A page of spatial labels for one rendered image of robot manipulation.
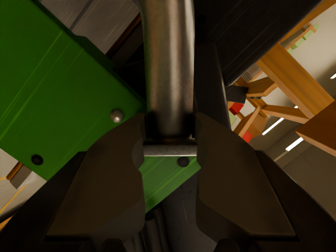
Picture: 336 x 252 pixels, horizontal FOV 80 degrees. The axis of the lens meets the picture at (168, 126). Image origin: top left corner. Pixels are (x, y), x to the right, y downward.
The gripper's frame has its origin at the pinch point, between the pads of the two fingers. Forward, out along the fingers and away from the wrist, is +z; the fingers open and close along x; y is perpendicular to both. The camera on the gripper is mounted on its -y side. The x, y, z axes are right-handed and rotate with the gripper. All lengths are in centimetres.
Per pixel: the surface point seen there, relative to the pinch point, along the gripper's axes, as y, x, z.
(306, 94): 25, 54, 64
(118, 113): 1.0, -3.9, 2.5
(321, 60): 189, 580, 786
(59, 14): -4.4, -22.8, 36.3
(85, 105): 0.6, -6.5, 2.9
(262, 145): 516, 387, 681
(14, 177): 17.8, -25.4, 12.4
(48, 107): 0.7, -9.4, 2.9
